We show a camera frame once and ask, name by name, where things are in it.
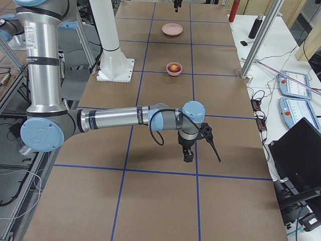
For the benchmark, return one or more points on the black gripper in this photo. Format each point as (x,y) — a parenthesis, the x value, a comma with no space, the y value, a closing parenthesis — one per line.
(184,143)
(176,3)

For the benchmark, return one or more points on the red apple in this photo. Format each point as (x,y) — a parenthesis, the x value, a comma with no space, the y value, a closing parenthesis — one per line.
(174,68)

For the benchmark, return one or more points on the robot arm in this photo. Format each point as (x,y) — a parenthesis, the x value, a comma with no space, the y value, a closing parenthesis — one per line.
(103,105)

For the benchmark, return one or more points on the pink plate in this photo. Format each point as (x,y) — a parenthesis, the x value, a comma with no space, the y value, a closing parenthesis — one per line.
(172,29)

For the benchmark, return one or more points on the pink bowl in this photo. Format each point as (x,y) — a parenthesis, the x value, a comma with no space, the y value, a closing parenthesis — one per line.
(174,73)

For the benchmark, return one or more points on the red bottle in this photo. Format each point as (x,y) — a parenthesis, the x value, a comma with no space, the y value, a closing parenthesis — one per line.
(234,10)

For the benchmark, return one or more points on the black power strip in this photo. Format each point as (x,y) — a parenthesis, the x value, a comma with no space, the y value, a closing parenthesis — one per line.
(260,116)

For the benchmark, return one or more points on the black water bottle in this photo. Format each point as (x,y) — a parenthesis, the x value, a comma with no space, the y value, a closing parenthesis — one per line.
(255,27)

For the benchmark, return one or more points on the brown paper table cover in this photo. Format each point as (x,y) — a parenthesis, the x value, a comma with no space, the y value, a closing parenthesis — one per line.
(118,184)

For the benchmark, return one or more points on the black laptop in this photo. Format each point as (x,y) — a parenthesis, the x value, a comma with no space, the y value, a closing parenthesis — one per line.
(297,152)

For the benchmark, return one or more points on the lower teach pendant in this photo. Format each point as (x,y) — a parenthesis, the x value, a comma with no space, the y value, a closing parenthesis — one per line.
(294,109)

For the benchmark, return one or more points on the teach pendant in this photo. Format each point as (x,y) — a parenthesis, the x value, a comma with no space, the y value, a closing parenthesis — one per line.
(294,109)
(292,89)

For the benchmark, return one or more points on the upper teach pendant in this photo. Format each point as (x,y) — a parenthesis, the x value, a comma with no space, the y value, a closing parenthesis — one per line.
(292,89)

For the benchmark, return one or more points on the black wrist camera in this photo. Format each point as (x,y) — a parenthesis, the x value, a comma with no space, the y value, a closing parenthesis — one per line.
(206,131)

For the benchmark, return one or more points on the aluminium frame post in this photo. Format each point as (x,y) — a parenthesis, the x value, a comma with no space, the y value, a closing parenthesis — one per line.
(262,33)

